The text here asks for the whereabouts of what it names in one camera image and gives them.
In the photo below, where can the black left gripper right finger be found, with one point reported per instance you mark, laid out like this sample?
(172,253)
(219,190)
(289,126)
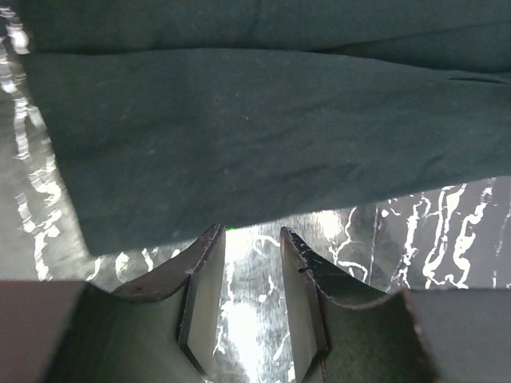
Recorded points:
(343,330)

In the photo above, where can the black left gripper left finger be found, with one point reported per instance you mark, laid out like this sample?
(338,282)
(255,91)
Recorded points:
(159,327)

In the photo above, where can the black t shirt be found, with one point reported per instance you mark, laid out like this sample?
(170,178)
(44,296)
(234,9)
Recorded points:
(167,117)

